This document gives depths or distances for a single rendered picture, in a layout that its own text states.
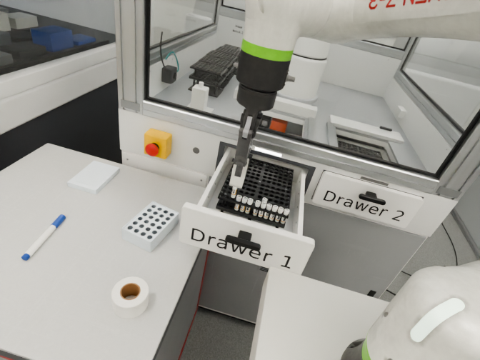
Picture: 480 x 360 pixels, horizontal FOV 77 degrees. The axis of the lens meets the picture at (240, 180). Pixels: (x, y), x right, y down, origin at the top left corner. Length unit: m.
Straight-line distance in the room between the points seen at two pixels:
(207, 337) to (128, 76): 1.13
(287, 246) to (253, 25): 0.43
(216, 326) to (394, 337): 1.14
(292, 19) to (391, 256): 0.84
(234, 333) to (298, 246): 0.96
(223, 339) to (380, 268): 0.76
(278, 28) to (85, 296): 0.62
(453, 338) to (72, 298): 0.64
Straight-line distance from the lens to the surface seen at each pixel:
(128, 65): 0.93
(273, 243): 0.65
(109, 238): 0.82
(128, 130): 1.01
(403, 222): 1.02
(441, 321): 0.45
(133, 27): 0.90
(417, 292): 0.47
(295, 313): 0.65
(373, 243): 1.09
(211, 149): 0.92
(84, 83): 1.44
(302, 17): 0.54
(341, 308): 0.70
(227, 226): 0.65
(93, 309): 0.71
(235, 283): 1.31
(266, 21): 0.53
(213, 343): 1.51
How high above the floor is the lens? 1.36
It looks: 35 degrees down
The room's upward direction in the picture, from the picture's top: 13 degrees clockwise
